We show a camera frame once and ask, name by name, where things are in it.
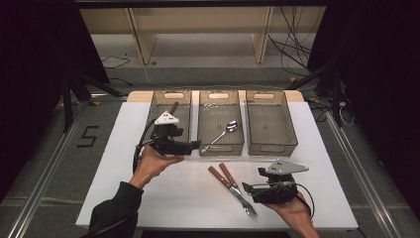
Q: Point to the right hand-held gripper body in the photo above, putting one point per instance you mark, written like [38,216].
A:
[277,193]

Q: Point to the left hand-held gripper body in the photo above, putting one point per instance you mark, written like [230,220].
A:
[168,145]

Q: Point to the brown wooden chopstick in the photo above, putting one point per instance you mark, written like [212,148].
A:
[175,106]
[172,110]

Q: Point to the smoky clear plastic bin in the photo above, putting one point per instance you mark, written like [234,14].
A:
[214,112]
[158,99]
[270,125]

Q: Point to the steel spoon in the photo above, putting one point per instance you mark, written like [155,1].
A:
[231,126]

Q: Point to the person's right hand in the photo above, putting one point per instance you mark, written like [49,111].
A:
[294,211]

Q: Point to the person's left hand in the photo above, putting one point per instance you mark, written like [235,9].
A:
[150,167]

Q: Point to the yellow floor tape piece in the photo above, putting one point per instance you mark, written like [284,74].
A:
[292,79]

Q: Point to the beige wooden shelf unit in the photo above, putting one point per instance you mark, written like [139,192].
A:
[142,39]

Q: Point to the black metal stand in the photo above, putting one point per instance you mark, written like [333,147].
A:
[67,105]
[336,99]

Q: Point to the black curtain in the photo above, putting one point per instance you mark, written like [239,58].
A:
[379,66]
[33,66]

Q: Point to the metal floor rail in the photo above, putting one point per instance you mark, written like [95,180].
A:
[363,185]
[36,198]

